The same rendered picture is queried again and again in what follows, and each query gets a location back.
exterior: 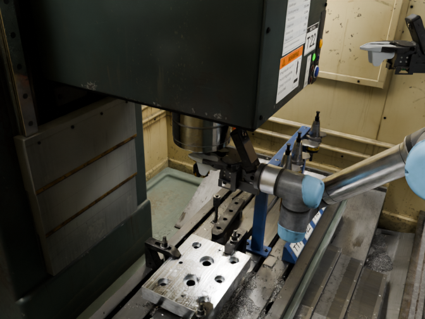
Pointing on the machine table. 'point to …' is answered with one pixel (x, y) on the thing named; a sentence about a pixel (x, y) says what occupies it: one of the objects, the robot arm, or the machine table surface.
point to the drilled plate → (233, 278)
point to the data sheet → (295, 25)
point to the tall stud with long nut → (216, 206)
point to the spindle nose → (199, 134)
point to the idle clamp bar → (219, 235)
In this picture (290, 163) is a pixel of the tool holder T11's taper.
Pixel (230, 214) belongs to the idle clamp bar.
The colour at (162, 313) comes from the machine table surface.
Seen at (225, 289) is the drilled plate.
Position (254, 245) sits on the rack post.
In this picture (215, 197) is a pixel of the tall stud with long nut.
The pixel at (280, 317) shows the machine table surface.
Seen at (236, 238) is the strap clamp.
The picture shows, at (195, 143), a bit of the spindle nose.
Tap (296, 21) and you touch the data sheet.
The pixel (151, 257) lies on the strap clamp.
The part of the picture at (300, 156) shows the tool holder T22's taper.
